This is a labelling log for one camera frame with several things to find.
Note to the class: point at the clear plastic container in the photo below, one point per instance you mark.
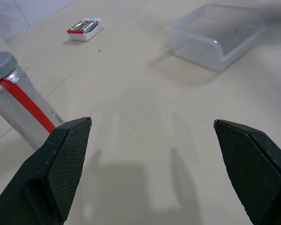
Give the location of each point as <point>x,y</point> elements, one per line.
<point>215,32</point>

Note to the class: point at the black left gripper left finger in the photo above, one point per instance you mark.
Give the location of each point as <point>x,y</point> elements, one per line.
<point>37,178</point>

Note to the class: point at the green silver battery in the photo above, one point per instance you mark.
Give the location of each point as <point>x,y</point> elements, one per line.
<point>79,24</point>
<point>90,26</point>

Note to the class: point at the grey cylinder with red tape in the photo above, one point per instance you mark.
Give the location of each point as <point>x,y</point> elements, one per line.
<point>18,105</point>

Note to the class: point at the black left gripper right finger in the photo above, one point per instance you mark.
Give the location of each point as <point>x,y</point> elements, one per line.
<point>255,173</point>

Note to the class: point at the white battery box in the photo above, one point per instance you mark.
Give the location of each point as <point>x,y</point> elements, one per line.
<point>85,30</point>

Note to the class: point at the grey screw bottle cap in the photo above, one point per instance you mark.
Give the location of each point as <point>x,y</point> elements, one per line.
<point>0,66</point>

